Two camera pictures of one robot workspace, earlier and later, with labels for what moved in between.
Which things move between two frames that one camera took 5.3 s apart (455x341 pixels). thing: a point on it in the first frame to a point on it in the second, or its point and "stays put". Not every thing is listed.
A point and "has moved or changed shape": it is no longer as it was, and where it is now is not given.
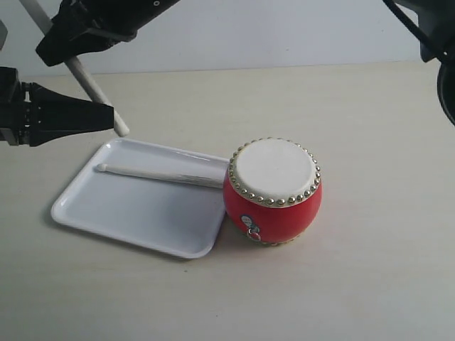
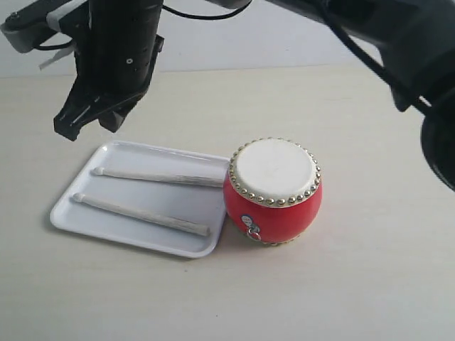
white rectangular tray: (183, 217) stays put
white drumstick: (97, 96) has moved or changed shape
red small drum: (272, 189) stays put
